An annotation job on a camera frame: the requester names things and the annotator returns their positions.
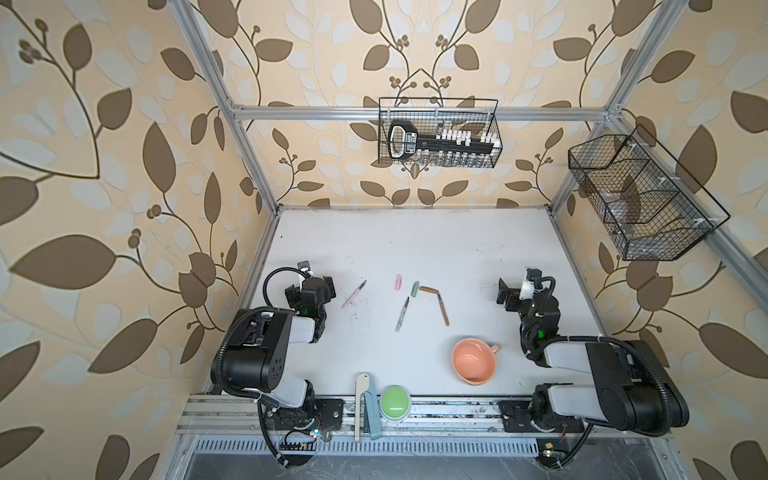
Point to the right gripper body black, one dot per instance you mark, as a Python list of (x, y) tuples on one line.
[(513, 294)]

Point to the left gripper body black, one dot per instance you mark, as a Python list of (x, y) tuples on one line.
[(321, 287)]

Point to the pink pen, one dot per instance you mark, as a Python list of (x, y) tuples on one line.
[(353, 295)]

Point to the green pen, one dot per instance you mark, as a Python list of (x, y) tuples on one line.
[(402, 315)]

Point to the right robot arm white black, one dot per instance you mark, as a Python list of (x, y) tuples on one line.
[(629, 391)]

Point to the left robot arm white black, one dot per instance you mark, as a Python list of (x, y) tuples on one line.
[(251, 361)]

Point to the orange pen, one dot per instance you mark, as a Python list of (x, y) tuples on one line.
[(443, 309)]

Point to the peach ceramic mug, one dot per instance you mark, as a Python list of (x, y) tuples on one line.
[(474, 361)]

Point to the beige blue flat tool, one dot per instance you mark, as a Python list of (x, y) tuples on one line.
[(366, 408)]

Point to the green round button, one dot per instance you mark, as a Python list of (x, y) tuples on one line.
[(395, 403)]

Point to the black white remote tool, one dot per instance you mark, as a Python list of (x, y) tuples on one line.
[(404, 140)]

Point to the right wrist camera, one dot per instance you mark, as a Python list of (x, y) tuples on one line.
[(531, 284)]

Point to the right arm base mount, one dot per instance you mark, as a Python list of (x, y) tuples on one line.
[(526, 416)]

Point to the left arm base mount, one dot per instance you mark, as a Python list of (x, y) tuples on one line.
[(323, 414)]

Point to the right black wire basket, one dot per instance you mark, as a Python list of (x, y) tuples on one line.
[(653, 207)]

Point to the black wire basket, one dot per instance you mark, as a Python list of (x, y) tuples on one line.
[(653, 207), (478, 115)]

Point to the rear black wire basket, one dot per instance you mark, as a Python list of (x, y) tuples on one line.
[(478, 115)]

